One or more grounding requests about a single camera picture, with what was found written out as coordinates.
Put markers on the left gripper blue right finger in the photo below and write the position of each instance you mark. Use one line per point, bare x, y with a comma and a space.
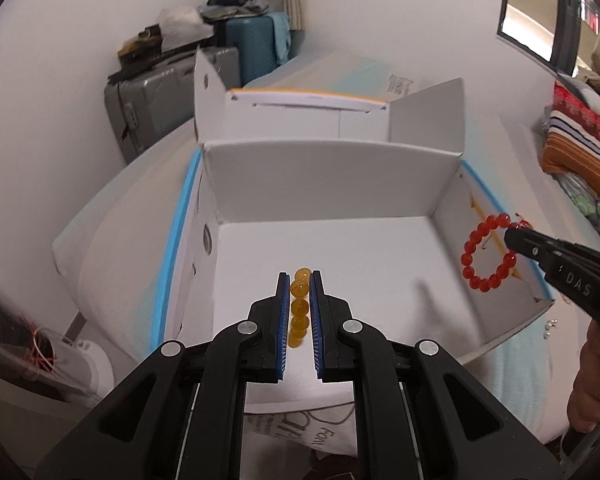
419, 414

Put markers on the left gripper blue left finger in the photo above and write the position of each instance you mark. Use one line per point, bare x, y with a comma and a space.
179, 413

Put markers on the red cord bracelet gold bar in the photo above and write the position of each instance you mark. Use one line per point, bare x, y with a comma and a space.
520, 222

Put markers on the person's right hand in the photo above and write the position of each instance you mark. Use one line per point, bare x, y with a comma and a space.
583, 408

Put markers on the floral quilt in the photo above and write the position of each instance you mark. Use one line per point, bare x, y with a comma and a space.
582, 195

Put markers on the striped orange pillow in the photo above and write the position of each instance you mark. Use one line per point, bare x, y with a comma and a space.
573, 138

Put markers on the grey white pillow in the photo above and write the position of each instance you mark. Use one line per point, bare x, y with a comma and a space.
585, 93

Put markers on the blue yellow cardboard box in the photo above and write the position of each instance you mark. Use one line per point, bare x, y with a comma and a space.
379, 197

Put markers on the dark framed window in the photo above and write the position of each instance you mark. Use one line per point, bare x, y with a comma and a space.
532, 25

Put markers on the grey suitcase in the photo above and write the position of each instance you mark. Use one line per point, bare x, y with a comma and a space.
148, 100

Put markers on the teal suitcase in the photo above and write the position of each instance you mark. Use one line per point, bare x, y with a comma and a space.
263, 43

